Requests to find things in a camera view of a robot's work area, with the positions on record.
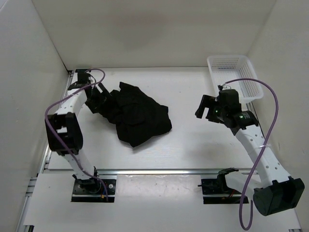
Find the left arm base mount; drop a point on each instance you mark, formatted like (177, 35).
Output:
(92, 191)

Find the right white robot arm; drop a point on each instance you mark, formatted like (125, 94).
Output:
(276, 191)

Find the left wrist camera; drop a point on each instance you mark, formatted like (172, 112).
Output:
(83, 79)

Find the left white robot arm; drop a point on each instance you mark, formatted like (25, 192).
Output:
(64, 133)

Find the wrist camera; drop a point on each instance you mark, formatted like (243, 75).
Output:
(224, 87)
(83, 79)

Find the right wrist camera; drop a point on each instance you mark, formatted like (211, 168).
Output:
(224, 87)

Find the black trousers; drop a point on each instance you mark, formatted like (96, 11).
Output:
(136, 116)

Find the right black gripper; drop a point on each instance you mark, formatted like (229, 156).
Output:
(206, 102)

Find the white plastic basket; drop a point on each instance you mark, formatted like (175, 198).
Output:
(224, 68)

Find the aluminium rail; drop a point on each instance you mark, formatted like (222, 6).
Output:
(157, 171)

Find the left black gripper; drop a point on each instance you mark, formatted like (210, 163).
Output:
(94, 107)

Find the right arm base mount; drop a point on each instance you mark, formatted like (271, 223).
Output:
(215, 190)

